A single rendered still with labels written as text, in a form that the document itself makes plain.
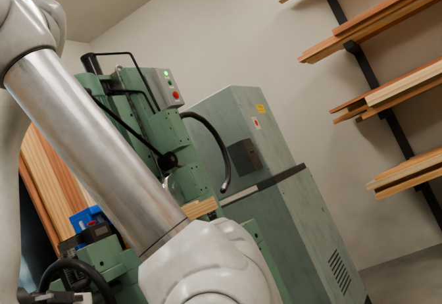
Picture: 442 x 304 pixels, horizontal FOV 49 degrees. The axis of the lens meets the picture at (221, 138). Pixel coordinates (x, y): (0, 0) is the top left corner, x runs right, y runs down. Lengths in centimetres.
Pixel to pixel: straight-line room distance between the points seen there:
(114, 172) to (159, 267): 16
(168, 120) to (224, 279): 113
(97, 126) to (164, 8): 355
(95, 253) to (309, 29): 271
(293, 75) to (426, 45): 96
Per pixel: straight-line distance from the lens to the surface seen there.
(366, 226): 381
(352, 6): 377
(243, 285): 71
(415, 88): 318
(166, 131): 177
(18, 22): 86
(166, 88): 189
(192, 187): 172
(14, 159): 105
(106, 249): 155
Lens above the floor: 93
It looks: 6 degrees up
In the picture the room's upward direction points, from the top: 24 degrees counter-clockwise
